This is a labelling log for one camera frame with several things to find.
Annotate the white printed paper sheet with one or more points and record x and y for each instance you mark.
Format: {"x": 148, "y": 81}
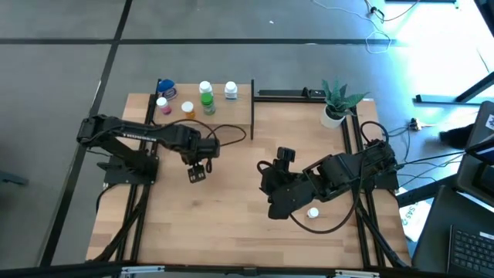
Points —
{"x": 417, "y": 220}

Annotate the wooden shelf black frame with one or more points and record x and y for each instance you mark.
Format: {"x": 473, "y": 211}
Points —
{"x": 227, "y": 114}

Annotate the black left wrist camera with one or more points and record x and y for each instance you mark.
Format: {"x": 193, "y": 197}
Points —
{"x": 197, "y": 174}

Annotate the black floor stand bar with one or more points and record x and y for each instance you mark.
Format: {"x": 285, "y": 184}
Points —
{"x": 436, "y": 99}

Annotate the black diagonal bar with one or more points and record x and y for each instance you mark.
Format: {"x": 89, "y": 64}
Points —
{"x": 424, "y": 191}

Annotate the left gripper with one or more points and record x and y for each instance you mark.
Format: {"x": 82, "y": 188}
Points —
{"x": 200, "y": 148}

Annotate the black frame crossbar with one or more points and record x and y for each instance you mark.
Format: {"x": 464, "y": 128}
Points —
{"x": 285, "y": 92}

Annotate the blue cap antacid bottle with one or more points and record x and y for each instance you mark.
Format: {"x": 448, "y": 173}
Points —
{"x": 166, "y": 84}

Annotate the silver metal bracket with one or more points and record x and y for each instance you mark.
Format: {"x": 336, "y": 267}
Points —
{"x": 355, "y": 274}
{"x": 143, "y": 269}

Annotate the orange pill bottle with capsules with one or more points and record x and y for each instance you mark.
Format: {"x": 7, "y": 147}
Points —
{"x": 187, "y": 106}

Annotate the white bottle blue label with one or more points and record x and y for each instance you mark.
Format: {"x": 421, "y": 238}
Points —
{"x": 205, "y": 86}
{"x": 231, "y": 86}

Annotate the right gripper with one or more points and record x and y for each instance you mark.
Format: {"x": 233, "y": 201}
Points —
{"x": 283, "y": 189}

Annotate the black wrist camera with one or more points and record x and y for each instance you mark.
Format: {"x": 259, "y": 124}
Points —
{"x": 197, "y": 174}
{"x": 286, "y": 154}

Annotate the green cap supplement bottle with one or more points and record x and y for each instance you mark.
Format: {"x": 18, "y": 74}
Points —
{"x": 207, "y": 99}

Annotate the black side frame rails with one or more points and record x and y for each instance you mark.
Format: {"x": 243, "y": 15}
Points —
{"x": 363, "y": 239}
{"x": 141, "y": 224}

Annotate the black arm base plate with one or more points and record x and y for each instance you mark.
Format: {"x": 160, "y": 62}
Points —
{"x": 116, "y": 178}
{"x": 388, "y": 183}

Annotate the dark grey open laptop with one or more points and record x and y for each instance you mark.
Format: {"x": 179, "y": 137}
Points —
{"x": 478, "y": 170}

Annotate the black laptop with keyboard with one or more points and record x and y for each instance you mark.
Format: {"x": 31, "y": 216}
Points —
{"x": 436, "y": 239}

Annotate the snake plant in white pot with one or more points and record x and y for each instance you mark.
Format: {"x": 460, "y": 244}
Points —
{"x": 332, "y": 117}

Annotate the person's foot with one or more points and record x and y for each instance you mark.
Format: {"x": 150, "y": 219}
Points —
{"x": 457, "y": 136}

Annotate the small white bottle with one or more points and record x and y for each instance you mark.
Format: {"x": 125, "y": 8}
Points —
{"x": 313, "y": 212}

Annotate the black table frame bar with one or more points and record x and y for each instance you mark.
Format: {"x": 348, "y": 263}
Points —
{"x": 58, "y": 272}

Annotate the pink bottle white cap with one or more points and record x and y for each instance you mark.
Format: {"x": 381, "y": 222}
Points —
{"x": 162, "y": 101}

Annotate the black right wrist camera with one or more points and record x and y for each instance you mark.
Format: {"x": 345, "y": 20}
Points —
{"x": 286, "y": 154}

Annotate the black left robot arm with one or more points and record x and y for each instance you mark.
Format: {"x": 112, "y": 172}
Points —
{"x": 135, "y": 136}

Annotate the dark grey floor object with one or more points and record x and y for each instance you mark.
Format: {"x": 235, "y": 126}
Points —
{"x": 11, "y": 178}

